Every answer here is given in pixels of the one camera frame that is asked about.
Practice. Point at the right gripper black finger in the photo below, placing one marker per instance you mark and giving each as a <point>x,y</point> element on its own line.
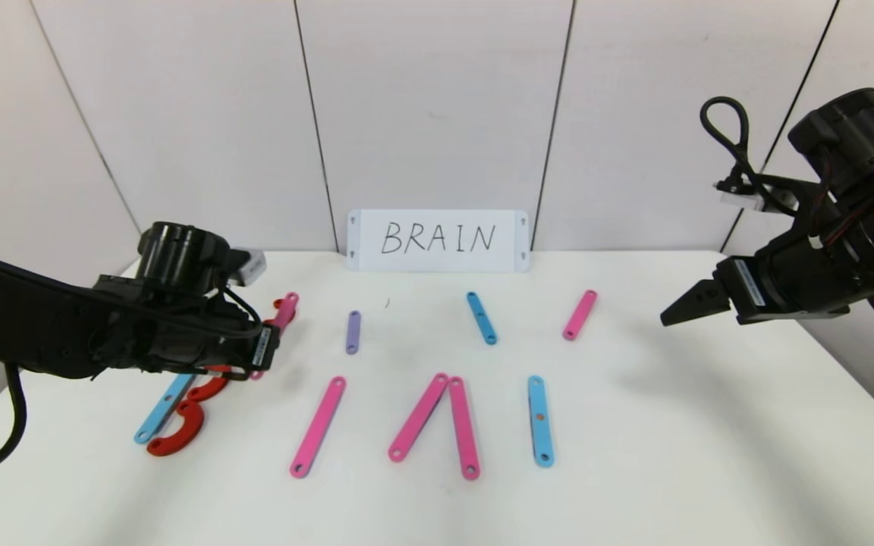
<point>699,305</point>

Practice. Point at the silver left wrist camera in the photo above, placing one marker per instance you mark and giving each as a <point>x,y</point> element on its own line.
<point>252,265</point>

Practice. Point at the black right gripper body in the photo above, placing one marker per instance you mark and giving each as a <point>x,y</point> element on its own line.
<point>748,290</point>

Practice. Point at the short purple plastic bar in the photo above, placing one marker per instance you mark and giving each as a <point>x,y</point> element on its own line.
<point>353,332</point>

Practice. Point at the short blue plastic bar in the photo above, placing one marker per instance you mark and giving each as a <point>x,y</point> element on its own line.
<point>481,318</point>

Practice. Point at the long pink plastic bar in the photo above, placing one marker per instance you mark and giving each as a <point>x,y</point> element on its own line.
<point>318,427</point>
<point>464,428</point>
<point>418,417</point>
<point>290,305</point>

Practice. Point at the large red curved piece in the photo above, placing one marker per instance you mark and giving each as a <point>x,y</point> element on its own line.
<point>208,390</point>
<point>190,434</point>

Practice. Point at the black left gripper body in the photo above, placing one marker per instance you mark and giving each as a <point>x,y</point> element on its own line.
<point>265,352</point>

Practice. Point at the white BRAIN word card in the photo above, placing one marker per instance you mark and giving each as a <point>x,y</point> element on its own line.
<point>437,262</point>

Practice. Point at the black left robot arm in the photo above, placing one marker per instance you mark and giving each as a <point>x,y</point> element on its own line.
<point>27,318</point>

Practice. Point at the long blue plastic bar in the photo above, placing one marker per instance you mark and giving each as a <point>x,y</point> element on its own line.
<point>158,415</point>

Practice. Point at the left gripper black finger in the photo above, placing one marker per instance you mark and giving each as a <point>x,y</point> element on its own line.
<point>275,349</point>

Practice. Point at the small red curved piece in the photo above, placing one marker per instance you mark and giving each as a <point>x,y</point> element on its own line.
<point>278,305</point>

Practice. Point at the long blue bar orange dot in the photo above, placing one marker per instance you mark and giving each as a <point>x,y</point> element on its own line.
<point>540,436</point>

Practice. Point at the short pink plastic bar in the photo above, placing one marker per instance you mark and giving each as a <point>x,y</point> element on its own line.
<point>580,315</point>

